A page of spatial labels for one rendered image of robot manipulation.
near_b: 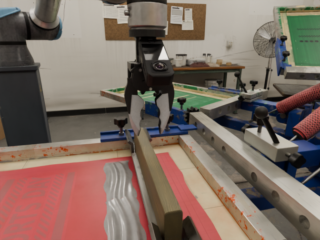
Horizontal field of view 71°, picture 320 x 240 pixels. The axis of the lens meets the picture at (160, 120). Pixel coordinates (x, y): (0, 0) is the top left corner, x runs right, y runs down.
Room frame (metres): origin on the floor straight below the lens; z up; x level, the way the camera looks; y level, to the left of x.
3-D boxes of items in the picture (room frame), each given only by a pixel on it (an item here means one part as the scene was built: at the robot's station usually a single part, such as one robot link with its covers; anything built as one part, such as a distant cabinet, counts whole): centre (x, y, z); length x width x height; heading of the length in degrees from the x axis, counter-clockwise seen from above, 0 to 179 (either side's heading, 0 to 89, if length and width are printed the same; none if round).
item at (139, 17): (0.47, 0.03, 1.34); 0.08 x 0.08 x 0.05
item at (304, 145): (0.53, -0.33, 1.02); 0.17 x 0.06 x 0.05; 103
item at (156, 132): (0.72, 0.05, 0.97); 0.30 x 0.05 x 0.07; 103
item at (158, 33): (0.48, 0.03, 1.26); 0.09 x 0.08 x 0.12; 15
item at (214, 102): (1.30, -0.18, 1.05); 1.08 x 0.61 x 0.23; 43
